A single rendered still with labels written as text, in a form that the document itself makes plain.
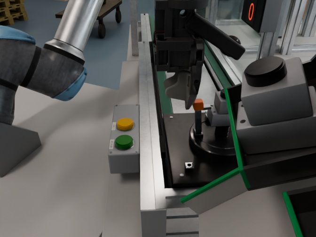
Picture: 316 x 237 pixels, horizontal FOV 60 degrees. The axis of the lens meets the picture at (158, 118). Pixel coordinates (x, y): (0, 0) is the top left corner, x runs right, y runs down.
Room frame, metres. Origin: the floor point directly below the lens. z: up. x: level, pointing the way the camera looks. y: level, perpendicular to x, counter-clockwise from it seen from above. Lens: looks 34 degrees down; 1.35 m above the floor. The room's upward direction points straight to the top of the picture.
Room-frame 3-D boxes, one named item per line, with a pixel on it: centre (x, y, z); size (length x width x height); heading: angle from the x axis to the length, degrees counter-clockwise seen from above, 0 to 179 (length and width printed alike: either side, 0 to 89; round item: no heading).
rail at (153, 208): (0.74, 0.03, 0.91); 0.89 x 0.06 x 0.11; 4
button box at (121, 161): (0.55, 0.08, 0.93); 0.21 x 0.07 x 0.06; 4
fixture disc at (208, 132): (0.48, -0.14, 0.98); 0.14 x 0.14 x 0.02
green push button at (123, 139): (0.48, 0.08, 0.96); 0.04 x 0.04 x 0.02
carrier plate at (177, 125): (0.48, -0.14, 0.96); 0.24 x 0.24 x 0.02; 4
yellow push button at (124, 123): (0.55, 0.08, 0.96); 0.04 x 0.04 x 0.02
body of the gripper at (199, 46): (0.47, -0.04, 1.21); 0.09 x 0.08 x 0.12; 94
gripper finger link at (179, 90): (0.46, -0.04, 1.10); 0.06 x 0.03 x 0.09; 94
